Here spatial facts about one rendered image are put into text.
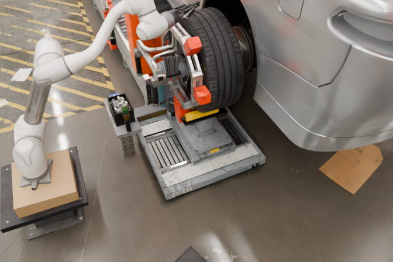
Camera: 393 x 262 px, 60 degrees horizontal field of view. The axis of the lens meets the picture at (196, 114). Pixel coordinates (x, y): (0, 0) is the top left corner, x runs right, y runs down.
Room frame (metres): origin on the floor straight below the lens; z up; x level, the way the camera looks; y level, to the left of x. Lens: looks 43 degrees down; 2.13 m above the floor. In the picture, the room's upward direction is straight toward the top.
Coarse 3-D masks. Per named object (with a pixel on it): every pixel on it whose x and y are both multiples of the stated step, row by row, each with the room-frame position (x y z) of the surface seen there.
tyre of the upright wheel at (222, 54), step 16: (192, 16) 1.88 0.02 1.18; (208, 16) 1.88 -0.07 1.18; (224, 16) 1.90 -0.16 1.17; (192, 32) 1.78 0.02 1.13; (208, 32) 1.75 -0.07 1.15; (224, 32) 1.77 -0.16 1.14; (208, 48) 1.66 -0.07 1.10; (224, 48) 1.69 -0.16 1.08; (208, 64) 1.61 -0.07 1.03; (224, 64) 1.63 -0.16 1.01; (240, 64) 1.66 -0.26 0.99; (208, 80) 1.58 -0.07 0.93; (224, 80) 1.60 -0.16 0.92; (240, 80) 1.64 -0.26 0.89; (224, 96) 1.60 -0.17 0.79
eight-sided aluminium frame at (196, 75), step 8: (176, 24) 1.91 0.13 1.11; (168, 32) 1.95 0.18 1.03; (176, 32) 1.80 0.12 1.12; (184, 32) 1.80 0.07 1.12; (168, 40) 2.05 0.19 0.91; (184, 40) 1.72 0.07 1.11; (168, 56) 2.07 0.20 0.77; (192, 56) 1.68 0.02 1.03; (192, 72) 1.59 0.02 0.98; (200, 72) 1.60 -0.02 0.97; (176, 80) 1.95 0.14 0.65; (192, 80) 1.57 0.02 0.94; (200, 80) 1.59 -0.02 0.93; (176, 88) 1.90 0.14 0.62; (192, 88) 1.58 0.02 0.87; (176, 96) 1.84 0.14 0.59; (184, 96) 1.81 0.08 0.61; (192, 96) 1.58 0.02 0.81; (184, 104) 1.70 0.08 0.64; (192, 104) 1.57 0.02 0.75
